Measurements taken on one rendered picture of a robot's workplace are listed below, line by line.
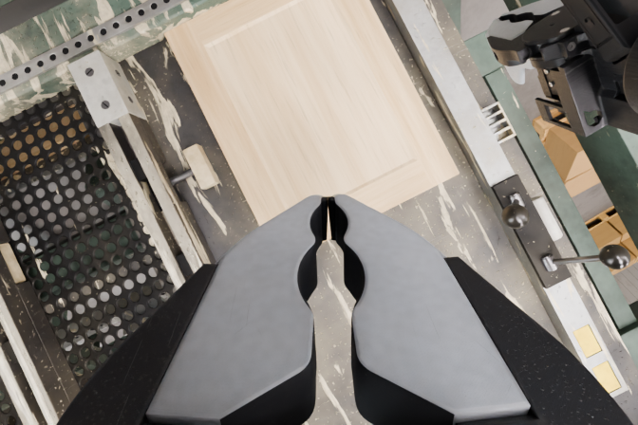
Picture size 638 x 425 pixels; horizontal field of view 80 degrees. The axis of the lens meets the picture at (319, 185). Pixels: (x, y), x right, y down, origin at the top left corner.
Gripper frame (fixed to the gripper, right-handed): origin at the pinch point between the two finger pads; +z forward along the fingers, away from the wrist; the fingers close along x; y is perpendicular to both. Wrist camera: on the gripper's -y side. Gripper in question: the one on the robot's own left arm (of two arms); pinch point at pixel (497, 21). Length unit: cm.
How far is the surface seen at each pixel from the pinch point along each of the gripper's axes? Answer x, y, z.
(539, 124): 110, 163, 233
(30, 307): -84, 3, 21
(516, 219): -4.6, 28.9, 6.3
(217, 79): -33.4, -9.2, 35.9
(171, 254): -55, 9, 18
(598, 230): 199, 451, 373
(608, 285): 9, 63, 15
